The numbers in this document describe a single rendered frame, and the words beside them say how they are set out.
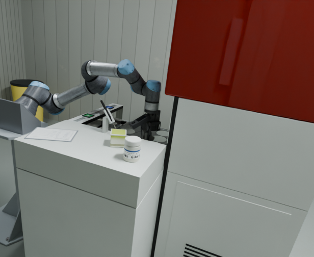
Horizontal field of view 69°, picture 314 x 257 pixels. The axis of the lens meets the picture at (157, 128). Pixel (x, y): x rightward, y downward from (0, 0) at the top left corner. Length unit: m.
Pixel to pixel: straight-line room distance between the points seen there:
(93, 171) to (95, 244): 0.38
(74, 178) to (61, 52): 3.13
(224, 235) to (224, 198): 0.23
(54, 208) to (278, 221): 1.06
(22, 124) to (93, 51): 2.28
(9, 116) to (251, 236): 1.54
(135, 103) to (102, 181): 2.55
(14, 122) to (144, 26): 2.22
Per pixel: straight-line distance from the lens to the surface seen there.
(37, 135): 1.23
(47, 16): 4.18
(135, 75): 1.20
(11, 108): 1.65
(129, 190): 0.94
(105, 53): 3.58
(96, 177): 0.99
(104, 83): 1.54
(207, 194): 1.25
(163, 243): 1.54
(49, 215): 1.29
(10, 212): 2.29
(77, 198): 1.11
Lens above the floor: 1.44
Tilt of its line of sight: 20 degrees down
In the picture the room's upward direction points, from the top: 7 degrees clockwise
